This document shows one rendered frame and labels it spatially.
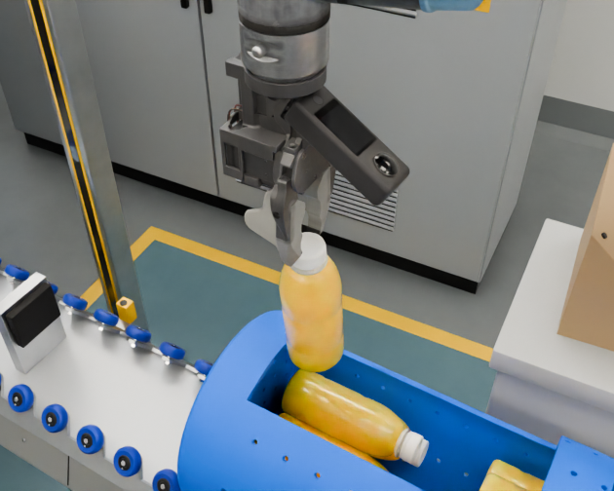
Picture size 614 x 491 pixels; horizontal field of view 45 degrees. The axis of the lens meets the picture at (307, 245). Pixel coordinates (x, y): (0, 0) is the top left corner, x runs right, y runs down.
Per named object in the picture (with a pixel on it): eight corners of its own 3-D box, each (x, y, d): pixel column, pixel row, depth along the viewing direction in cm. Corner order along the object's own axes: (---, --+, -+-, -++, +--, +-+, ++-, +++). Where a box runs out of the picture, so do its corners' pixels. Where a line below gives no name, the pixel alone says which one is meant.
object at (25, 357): (57, 331, 134) (36, 271, 124) (73, 340, 133) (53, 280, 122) (16, 369, 128) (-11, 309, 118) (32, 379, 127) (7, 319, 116)
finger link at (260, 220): (252, 248, 77) (256, 170, 72) (301, 268, 75) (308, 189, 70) (235, 262, 75) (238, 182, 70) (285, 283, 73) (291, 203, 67)
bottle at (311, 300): (339, 381, 87) (334, 283, 73) (282, 372, 88) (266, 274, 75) (349, 332, 92) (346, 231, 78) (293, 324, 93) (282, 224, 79)
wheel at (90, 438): (87, 418, 115) (78, 421, 113) (108, 431, 113) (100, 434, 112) (79, 444, 116) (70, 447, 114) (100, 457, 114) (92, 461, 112)
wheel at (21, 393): (19, 378, 121) (9, 381, 119) (38, 390, 119) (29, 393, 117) (12, 403, 121) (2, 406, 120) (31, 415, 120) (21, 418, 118)
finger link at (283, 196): (290, 221, 73) (296, 142, 68) (305, 227, 72) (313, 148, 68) (264, 243, 70) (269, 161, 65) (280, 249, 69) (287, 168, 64)
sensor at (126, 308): (127, 312, 142) (122, 294, 139) (137, 318, 141) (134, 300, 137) (98, 339, 137) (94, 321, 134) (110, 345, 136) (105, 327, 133)
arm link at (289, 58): (346, 8, 61) (295, 48, 56) (345, 58, 64) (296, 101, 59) (270, -11, 64) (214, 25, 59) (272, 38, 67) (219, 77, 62)
